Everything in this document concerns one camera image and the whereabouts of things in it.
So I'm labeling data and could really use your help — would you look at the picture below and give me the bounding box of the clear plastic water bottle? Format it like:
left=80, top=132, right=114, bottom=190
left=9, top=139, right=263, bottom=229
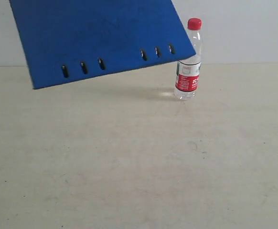
left=174, top=18, right=202, bottom=100

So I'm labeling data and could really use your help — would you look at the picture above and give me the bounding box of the blue ring binder notebook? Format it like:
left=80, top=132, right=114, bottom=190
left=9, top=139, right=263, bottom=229
left=10, top=0, right=195, bottom=89

